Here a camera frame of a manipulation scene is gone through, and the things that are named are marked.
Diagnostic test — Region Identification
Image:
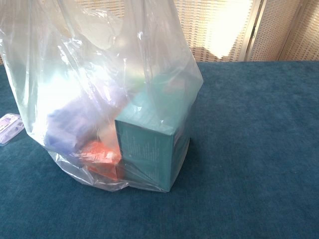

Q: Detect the purple blue pouch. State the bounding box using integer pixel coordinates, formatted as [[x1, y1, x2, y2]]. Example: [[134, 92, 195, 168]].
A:
[[44, 99, 101, 158]]

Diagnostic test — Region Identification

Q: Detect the woven folding screen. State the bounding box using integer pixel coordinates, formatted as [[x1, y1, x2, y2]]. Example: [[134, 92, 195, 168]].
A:
[[0, 0, 319, 66]]

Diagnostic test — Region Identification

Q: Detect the teal velvet tablecloth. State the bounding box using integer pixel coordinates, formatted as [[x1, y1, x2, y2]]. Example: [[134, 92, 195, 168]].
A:
[[0, 60, 319, 239]]

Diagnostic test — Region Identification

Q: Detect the clear plastic bag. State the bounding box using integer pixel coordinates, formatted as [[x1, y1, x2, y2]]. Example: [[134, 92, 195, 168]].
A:
[[0, 0, 204, 195]]

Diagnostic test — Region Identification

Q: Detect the orange snack packet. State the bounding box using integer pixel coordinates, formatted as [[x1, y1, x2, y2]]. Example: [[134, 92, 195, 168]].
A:
[[79, 141, 123, 181]]

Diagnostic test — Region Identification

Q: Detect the teal cardboard box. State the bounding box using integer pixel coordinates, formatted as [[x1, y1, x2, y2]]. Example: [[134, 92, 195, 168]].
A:
[[114, 74, 192, 194]]

